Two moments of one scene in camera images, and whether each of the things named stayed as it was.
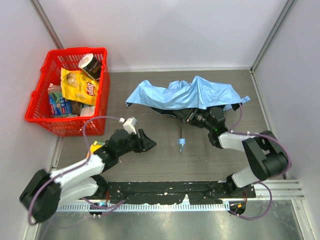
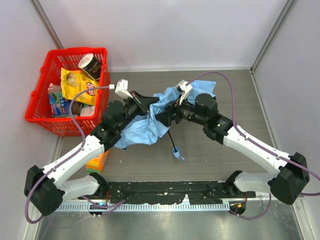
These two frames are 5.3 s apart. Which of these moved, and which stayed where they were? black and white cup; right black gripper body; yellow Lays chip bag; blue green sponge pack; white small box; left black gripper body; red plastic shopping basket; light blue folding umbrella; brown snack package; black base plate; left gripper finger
Moved: right black gripper body; left gripper finger; left black gripper body; light blue folding umbrella
Stayed: blue green sponge pack; yellow Lays chip bag; white small box; red plastic shopping basket; brown snack package; black and white cup; black base plate
